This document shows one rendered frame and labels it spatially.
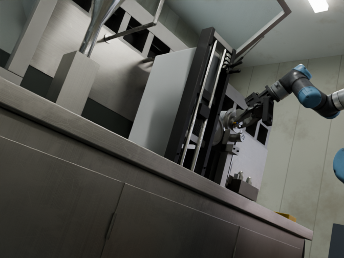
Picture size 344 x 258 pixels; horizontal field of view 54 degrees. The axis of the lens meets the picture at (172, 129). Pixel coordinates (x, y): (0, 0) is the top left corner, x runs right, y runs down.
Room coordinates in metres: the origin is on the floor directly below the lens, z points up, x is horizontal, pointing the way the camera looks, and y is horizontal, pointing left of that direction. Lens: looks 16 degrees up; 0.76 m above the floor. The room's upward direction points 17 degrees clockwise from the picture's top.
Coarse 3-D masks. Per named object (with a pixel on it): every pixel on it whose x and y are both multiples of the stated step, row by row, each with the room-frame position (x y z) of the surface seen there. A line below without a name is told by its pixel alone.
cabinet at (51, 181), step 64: (0, 128) 0.56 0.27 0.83; (0, 192) 0.58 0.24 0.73; (64, 192) 0.66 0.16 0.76; (128, 192) 0.76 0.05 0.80; (192, 192) 0.91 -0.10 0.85; (0, 256) 0.61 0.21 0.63; (64, 256) 0.69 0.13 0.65; (128, 256) 0.80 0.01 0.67; (192, 256) 0.95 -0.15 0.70; (256, 256) 1.18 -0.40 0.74
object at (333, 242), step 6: (336, 228) 1.00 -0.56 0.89; (342, 228) 0.99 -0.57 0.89; (336, 234) 1.00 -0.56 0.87; (342, 234) 0.99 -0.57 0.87; (336, 240) 1.00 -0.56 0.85; (342, 240) 0.99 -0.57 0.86; (330, 246) 1.01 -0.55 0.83; (336, 246) 1.00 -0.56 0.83; (342, 246) 0.99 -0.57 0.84; (330, 252) 1.01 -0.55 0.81; (336, 252) 1.00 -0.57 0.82; (342, 252) 0.99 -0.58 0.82
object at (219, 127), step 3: (219, 120) 1.34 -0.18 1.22; (219, 123) 1.35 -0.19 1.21; (222, 123) 1.35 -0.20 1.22; (219, 126) 1.35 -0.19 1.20; (222, 126) 1.36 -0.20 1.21; (216, 129) 1.34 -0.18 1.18; (219, 129) 1.36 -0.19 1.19; (222, 129) 1.36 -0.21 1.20; (216, 132) 1.34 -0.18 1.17; (219, 132) 1.36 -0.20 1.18; (222, 132) 1.36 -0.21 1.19; (216, 135) 1.35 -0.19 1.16; (219, 135) 1.36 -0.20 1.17; (222, 135) 1.37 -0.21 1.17; (216, 138) 1.35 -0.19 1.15; (219, 138) 1.36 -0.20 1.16; (213, 141) 1.34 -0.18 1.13; (216, 141) 1.35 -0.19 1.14; (219, 141) 1.36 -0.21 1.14
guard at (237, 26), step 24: (144, 0) 1.35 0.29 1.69; (168, 0) 1.37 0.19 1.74; (192, 0) 1.39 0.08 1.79; (216, 0) 1.40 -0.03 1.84; (240, 0) 1.42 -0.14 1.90; (264, 0) 1.44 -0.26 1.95; (168, 24) 1.48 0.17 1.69; (192, 24) 1.50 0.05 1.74; (216, 24) 1.52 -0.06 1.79; (240, 24) 1.54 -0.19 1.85; (264, 24) 1.56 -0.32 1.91; (240, 48) 1.68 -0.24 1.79
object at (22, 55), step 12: (48, 0) 0.58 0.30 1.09; (36, 12) 0.57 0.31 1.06; (48, 12) 0.59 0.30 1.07; (36, 24) 0.58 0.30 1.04; (24, 36) 0.57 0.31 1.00; (36, 36) 0.59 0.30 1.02; (24, 48) 0.58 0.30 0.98; (12, 60) 0.57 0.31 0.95; (24, 60) 0.58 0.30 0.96; (0, 72) 0.56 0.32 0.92; (12, 72) 0.58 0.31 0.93; (24, 72) 0.59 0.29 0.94
